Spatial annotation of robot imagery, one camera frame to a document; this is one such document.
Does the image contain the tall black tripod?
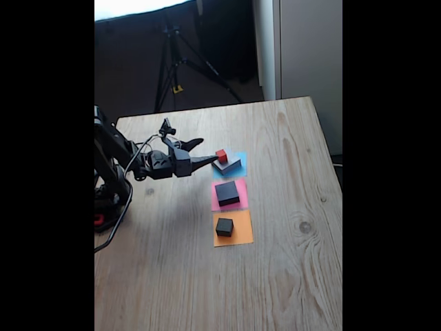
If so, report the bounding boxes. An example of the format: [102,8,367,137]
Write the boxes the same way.
[154,20,245,113]

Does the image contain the white cabinet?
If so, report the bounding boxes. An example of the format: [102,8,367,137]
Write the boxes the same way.
[252,0,343,156]

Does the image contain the orange paper sheet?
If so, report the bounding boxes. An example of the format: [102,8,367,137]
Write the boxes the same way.
[212,209,254,248]

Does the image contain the bright white light panel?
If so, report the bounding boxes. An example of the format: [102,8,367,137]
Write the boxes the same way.
[94,0,194,22]

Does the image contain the black camera cable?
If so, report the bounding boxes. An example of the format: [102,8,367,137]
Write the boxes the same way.
[94,134,163,254]

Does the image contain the small wrist camera board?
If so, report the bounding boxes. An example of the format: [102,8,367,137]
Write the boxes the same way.
[158,117,177,139]

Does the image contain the large grey block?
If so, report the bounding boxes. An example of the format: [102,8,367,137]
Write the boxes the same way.
[210,153,243,175]

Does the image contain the blue paper sheet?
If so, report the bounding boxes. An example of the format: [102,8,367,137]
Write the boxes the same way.
[212,151,248,179]

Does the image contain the small dark cube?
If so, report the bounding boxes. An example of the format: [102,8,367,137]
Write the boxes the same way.
[215,217,235,238]

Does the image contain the pink paper sheet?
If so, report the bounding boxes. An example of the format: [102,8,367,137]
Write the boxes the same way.
[210,178,249,212]

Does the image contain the medium dark block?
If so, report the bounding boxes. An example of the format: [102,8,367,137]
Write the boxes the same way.
[214,180,240,207]

